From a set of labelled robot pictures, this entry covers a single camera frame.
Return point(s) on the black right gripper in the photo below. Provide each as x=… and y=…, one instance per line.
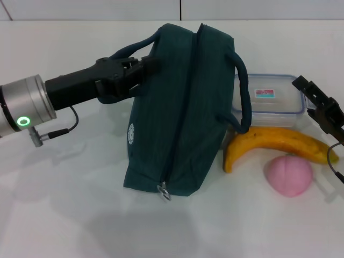
x=333, y=118

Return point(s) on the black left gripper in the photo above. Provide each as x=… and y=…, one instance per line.
x=78, y=86

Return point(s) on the clear plastic box blue lid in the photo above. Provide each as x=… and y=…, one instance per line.
x=276, y=113

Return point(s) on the dark teal zipper lunch bag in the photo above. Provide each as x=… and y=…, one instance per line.
x=174, y=107

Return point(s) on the yellow banana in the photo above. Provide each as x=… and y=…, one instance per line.
x=268, y=137

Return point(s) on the pink peach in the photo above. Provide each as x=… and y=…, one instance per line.
x=289, y=177

